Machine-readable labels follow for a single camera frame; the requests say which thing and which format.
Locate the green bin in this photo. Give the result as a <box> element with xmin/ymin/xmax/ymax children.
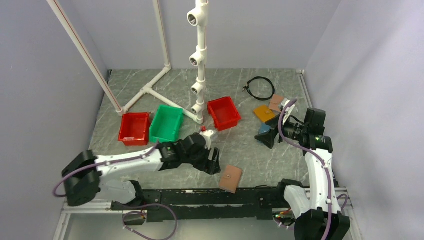
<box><xmin>149</xmin><ymin>104</ymin><xmax>183</xmax><ymax>143</ymax></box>

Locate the brown card holder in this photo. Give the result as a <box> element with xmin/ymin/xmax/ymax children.
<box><xmin>218</xmin><ymin>165</ymin><xmax>243</xmax><ymax>194</ymax></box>

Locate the orange card holder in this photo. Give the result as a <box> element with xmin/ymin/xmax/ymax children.
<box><xmin>253</xmin><ymin>105</ymin><xmax>276</xmax><ymax>123</ymax></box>

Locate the white pvc pipe frame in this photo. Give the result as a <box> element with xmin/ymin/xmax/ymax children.
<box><xmin>47</xmin><ymin>0</ymin><xmax>198</xmax><ymax>124</ymax></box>

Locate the white pvc fitting post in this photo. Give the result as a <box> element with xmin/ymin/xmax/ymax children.
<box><xmin>186</xmin><ymin>0</ymin><xmax>209</xmax><ymax>124</ymax></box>

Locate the red bin left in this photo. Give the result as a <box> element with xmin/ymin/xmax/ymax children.
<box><xmin>118</xmin><ymin>112</ymin><xmax>151</xmax><ymax>147</ymax></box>

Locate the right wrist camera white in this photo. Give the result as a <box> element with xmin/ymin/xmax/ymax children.
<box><xmin>279</xmin><ymin>98</ymin><xmax>296</xmax><ymax>125</ymax></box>

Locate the aluminium frame rail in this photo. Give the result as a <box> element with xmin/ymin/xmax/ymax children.
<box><xmin>61</xmin><ymin>199</ymin><xmax>363</xmax><ymax>240</ymax></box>

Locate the red bin right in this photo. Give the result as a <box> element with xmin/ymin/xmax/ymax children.
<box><xmin>207</xmin><ymin>96</ymin><xmax>242</xmax><ymax>132</ymax></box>

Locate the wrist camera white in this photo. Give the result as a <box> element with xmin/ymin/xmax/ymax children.
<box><xmin>279</xmin><ymin>98</ymin><xmax>296</xmax><ymax>125</ymax></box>
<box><xmin>199</xmin><ymin>126</ymin><xmax>218</xmax><ymax>150</ymax></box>

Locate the pink card holder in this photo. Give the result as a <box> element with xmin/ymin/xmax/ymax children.
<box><xmin>268</xmin><ymin>94</ymin><xmax>285</xmax><ymax>113</ymax></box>

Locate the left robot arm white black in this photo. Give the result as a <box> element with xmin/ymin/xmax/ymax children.
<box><xmin>60</xmin><ymin>130</ymin><xmax>221</xmax><ymax>210</ymax></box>

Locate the black cable loop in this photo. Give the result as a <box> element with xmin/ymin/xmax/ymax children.
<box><xmin>242</xmin><ymin>76</ymin><xmax>276</xmax><ymax>102</ymax></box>

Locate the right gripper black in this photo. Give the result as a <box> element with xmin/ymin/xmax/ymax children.
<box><xmin>255</xmin><ymin>112</ymin><xmax>308</xmax><ymax>149</ymax></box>

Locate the blue card holder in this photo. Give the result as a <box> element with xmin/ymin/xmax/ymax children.
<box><xmin>258</xmin><ymin>123</ymin><xmax>271</xmax><ymax>135</ymax></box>

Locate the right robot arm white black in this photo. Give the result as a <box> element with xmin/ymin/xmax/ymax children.
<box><xmin>255</xmin><ymin>108</ymin><xmax>351</xmax><ymax>240</ymax></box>

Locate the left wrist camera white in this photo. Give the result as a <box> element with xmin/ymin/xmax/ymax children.
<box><xmin>199</xmin><ymin>126</ymin><xmax>218</xmax><ymax>150</ymax></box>

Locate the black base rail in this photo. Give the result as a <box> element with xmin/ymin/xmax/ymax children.
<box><xmin>110</xmin><ymin>187</ymin><xmax>290</xmax><ymax>223</ymax></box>

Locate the red bin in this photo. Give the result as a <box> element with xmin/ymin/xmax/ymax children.
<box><xmin>118</xmin><ymin>112</ymin><xmax>151</xmax><ymax>147</ymax></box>
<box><xmin>207</xmin><ymin>96</ymin><xmax>242</xmax><ymax>132</ymax></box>

